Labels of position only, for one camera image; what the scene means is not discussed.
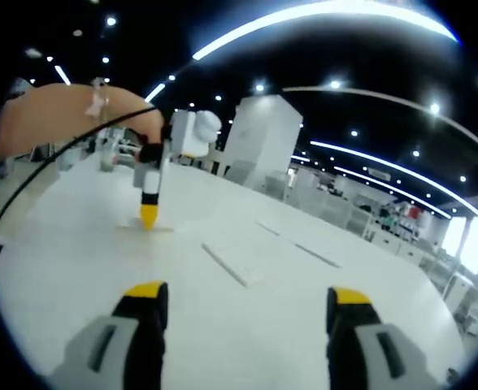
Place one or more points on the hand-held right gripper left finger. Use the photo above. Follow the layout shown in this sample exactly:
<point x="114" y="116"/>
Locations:
<point x="141" y="325"/>

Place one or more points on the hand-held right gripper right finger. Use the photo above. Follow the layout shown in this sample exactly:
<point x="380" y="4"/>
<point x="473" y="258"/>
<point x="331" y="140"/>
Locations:
<point x="348" y="329"/>

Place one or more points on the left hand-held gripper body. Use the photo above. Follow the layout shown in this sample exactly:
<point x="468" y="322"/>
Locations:
<point x="190" y="134"/>

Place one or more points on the long white socket holder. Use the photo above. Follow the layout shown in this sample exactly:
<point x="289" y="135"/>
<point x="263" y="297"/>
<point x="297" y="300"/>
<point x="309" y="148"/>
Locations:
<point x="316" y="254"/>

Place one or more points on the person's left hand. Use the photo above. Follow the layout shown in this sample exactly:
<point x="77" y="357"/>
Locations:
<point x="133" y="113"/>

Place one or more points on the long ceiling light strip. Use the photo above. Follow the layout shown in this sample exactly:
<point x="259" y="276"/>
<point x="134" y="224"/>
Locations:
<point x="304" y="18"/>

